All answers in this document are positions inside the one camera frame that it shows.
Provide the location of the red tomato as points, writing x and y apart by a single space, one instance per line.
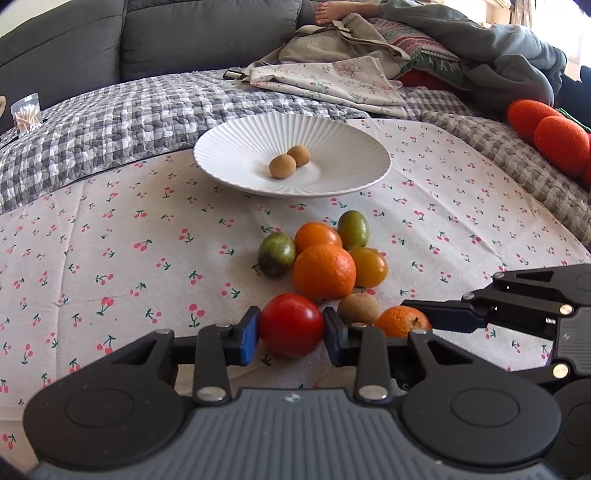
291 326

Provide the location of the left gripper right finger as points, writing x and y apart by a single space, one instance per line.
377 358

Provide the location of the small orange tomato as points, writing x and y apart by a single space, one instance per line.
314 233

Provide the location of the brown longan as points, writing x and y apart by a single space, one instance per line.
301 155
282 166

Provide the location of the person's bare foot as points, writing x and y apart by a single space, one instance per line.
326 12

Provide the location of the beige canvas bag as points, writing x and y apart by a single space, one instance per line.
353 37

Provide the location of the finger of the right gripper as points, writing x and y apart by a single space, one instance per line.
453 315

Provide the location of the green fruit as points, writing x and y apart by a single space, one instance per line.
354 230
276 255

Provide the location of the grey checkered quilt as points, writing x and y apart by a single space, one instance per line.
131 121

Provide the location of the brown longan right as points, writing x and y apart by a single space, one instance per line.
301 155

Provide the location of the large orange front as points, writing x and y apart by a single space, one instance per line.
399 321

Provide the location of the patterned red green pillow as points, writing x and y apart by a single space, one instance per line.
431 64

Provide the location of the brown longan left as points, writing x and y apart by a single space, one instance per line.
282 166

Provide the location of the large orange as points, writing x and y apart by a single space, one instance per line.
399 321
323 273

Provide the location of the cherry print tablecloth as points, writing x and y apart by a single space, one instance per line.
158 244

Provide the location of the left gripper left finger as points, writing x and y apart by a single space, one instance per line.
212 350

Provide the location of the grey blue garment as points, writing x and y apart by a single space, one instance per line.
503 63

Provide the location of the floral folded cloth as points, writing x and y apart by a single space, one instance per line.
357 83

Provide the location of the white ribbed plate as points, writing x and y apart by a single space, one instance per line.
344 159

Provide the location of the clear bag of swabs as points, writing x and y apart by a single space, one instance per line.
26 113

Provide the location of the red plush toy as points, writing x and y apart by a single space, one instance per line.
561 141

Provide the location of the brown kiwi fruit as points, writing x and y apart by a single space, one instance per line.
359 308

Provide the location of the grey woven blanket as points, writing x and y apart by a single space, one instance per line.
564 198

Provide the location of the yellow orange tomato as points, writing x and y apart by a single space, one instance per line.
371 267

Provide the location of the dark grey sofa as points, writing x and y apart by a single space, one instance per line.
81 46

